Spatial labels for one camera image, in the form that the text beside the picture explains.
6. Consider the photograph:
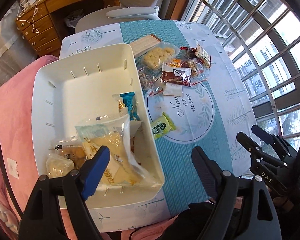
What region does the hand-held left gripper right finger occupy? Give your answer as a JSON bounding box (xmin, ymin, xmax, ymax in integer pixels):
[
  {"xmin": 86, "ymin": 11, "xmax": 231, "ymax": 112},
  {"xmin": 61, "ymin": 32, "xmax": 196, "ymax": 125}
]
[{"xmin": 191, "ymin": 147, "xmax": 283, "ymax": 240}]

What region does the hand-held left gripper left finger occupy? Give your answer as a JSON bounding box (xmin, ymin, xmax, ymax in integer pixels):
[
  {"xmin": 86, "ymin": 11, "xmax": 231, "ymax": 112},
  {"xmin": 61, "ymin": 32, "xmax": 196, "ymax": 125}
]
[{"xmin": 19, "ymin": 145, "xmax": 110, "ymax": 240}]

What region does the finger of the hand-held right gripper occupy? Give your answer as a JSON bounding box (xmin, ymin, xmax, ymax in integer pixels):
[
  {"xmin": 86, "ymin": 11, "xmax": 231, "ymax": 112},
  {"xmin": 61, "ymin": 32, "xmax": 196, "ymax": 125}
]
[
  {"xmin": 251, "ymin": 124, "xmax": 297, "ymax": 159},
  {"xmin": 236, "ymin": 132, "xmax": 288, "ymax": 171}
]

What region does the orange cake packet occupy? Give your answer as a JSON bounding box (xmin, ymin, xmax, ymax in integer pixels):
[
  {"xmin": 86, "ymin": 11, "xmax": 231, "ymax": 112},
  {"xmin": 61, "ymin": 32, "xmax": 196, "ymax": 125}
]
[{"xmin": 50, "ymin": 135, "xmax": 87, "ymax": 170}]

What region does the large yellow snack packet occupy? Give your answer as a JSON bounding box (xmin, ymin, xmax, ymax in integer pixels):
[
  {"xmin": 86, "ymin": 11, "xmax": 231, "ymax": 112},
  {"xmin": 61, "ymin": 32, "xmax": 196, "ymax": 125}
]
[{"xmin": 74, "ymin": 114, "xmax": 152, "ymax": 188}]

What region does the clear packet of pale pastry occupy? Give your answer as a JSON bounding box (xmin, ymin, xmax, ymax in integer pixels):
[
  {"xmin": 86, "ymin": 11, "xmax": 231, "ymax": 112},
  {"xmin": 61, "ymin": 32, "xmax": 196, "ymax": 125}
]
[{"xmin": 45, "ymin": 153, "xmax": 76, "ymax": 180}]

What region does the white red-marked snack packet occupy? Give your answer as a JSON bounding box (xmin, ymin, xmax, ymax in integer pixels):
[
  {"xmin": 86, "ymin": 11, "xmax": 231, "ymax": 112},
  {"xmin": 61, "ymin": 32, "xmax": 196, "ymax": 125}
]
[{"xmin": 129, "ymin": 120, "xmax": 146, "ymax": 167}]

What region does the green pastry packet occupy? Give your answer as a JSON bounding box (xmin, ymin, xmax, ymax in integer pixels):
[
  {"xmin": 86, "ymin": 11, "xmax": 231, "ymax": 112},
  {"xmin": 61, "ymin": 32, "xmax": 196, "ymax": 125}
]
[{"xmin": 150, "ymin": 112, "xmax": 177, "ymax": 140}]

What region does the blue candy packet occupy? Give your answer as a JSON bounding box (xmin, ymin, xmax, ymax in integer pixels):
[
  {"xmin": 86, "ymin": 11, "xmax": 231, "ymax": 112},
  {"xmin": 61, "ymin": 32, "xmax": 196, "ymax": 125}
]
[{"xmin": 119, "ymin": 92, "xmax": 141, "ymax": 122}]

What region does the white plastic storage bin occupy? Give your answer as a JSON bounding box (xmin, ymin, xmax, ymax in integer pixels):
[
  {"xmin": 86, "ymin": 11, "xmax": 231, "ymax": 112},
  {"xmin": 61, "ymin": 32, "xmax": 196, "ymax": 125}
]
[{"xmin": 31, "ymin": 43, "xmax": 165, "ymax": 209}]

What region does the orange label nut candy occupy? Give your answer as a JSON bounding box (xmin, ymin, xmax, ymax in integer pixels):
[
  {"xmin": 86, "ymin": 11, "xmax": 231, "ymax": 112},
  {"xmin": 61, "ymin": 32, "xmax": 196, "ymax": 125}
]
[{"xmin": 170, "ymin": 58, "xmax": 208, "ymax": 87}]

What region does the dark red snack packet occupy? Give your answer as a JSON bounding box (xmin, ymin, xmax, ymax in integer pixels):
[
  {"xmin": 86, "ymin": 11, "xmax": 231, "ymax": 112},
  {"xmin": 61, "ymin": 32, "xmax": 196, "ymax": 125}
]
[{"xmin": 161, "ymin": 63, "xmax": 192, "ymax": 87}]

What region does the clear packet of round biscuits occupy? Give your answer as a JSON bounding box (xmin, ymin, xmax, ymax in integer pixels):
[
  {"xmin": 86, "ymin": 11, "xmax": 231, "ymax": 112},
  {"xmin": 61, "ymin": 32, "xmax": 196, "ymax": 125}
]
[{"xmin": 140, "ymin": 42, "xmax": 180, "ymax": 72}]

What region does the white cloth label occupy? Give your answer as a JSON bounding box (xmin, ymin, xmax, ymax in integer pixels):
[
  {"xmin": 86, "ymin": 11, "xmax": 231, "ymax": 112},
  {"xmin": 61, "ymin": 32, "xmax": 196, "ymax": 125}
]
[{"xmin": 7, "ymin": 157, "xmax": 20, "ymax": 179}]

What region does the small white packet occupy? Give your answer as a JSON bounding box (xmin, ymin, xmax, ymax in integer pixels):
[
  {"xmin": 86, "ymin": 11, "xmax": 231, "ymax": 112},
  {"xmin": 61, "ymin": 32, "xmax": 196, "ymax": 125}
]
[{"xmin": 162, "ymin": 83, "xmax": 183, "ymax": 97}]

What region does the clear twist-wrapped nut candy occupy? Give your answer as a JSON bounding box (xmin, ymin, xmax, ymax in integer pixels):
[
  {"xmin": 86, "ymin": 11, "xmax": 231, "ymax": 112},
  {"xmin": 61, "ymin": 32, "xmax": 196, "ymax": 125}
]
[{"xmin": 137, "ymin": 67, "xmax": 166, "ymax": 97}]

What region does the beige wafer packet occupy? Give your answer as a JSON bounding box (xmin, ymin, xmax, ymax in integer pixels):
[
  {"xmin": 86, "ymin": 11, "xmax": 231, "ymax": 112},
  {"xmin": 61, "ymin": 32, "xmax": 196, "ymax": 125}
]
[{"xmin": 128, "ymin": 34, "xmax": 162, "ymax": 56}]

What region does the wooden desk with drawers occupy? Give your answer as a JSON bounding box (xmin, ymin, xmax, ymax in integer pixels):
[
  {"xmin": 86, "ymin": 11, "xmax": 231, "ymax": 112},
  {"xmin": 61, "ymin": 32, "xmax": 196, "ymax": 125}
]
[{"xmin": 15, "ymin": 0, "xmax": 130, "ymax": 56}]

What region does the black cable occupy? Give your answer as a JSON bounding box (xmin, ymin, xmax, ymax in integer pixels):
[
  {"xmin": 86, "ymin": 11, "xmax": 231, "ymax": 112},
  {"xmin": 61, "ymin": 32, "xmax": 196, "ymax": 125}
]
[{"xmin": 129, "ymin": 226, "xmax": 145, "ymax": 240}]

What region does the white cable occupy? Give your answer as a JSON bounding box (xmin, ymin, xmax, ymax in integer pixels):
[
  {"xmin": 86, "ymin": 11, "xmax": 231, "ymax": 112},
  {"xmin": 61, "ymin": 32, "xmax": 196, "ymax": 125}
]
[{"xmin": 16, "ymin": 0, "xmax": 41, "ymax": 34}]

